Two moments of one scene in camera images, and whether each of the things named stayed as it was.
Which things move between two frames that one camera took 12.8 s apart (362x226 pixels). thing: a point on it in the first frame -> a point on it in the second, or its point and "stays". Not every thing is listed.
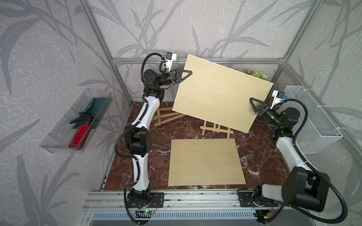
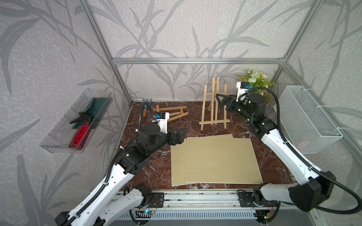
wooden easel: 214,129 -> 208,113
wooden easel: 159,117 stays
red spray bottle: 80,136 stays
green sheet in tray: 97,109 stays
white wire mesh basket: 318,129 stays
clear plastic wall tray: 71,133 stays
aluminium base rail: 181,208 stays
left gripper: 175,77 -> 179,139
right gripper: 262,109 -> 227,98
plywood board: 219,94 -> 221,160
